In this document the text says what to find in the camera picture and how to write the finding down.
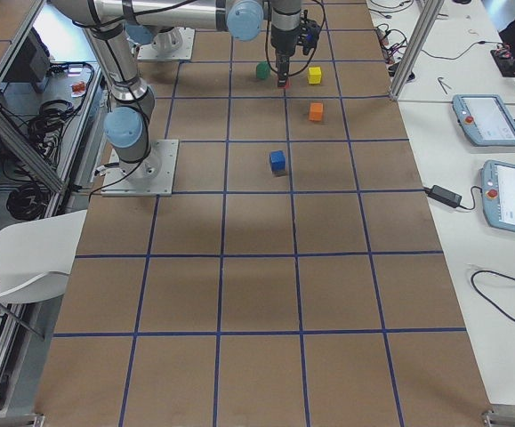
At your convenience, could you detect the teach pendant with red button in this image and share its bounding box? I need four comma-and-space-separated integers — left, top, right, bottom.
480, 160, 515, 232

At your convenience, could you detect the blue wooden block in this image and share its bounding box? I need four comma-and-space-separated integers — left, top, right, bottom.
269, 150, 286, 174

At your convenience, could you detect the aluminium frame post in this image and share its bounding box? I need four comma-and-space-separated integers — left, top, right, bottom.
389, 0, 444, 101

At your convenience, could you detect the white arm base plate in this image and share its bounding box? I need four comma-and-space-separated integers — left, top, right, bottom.
101, 140, 179, 197

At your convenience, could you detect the yellow wooden block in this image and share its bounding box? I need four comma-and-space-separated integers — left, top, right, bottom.
307, 67, 323, 85

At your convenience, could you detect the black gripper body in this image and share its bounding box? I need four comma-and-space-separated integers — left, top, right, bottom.
270, 0, 320, 56

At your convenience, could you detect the orange wooden block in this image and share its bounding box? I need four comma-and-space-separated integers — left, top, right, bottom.
309, 102, 324, 122

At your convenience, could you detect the green wooden block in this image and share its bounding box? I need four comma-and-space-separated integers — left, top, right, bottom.
255, 61, 270, 80

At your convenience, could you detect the metal allen key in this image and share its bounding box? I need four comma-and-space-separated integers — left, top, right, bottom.
438, 77, 452, 95

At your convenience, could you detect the brown paper mat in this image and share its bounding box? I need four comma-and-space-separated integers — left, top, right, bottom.
36, 1, 488, 426

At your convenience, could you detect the black power adapter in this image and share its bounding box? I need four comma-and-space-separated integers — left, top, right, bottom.
424, 185, 462, 208

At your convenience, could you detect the white chair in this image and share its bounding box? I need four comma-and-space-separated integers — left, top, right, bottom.
0, 210, 87, 304

